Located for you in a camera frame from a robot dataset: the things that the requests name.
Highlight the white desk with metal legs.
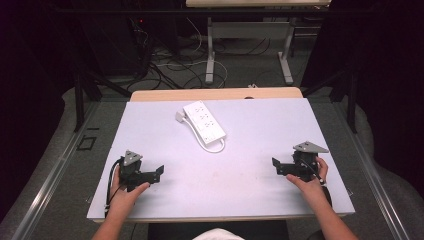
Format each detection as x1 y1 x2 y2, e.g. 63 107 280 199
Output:
185 0 332 86

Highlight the bundle of black floor cables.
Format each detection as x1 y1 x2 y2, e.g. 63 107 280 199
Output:
126 18 214 92

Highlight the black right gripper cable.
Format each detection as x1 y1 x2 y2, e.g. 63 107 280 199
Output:
299 158 326 186

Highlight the white power strip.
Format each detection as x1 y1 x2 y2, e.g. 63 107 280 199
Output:
182 100 228 146

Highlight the person's right hand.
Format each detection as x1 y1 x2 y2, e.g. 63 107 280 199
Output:
285 156 330 208

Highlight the person's white clothing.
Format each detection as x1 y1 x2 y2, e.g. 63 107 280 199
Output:
192 227 246 240

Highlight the person's left hand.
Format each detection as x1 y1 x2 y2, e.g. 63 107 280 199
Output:
107 164 151 219

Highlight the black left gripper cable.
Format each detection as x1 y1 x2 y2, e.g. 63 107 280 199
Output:
104 158 124 216

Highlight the white floor cable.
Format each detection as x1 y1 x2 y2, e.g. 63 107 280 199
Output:
155 17 230 90

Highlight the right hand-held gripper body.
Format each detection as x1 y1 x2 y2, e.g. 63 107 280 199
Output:
279 141 330 183

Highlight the black metal stand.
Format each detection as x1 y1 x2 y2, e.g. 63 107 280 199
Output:
301 67 360 135
73 70 132 133

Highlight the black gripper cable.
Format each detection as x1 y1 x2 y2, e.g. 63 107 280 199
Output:
299 158 326 186
104 158 124 216

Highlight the dark computer cabinet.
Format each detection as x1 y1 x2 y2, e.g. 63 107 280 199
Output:
78 13 152 78

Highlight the metal floor rail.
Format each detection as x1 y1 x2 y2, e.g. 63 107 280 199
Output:
332 101 412 240
11 101 100 240

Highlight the white table cover board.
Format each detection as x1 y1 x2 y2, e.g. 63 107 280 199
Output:
86 97 356 221

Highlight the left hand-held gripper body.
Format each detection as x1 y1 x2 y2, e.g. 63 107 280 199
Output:
118 149 161 193

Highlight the white power strip cable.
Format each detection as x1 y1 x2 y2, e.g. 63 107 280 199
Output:
184 116 227 155

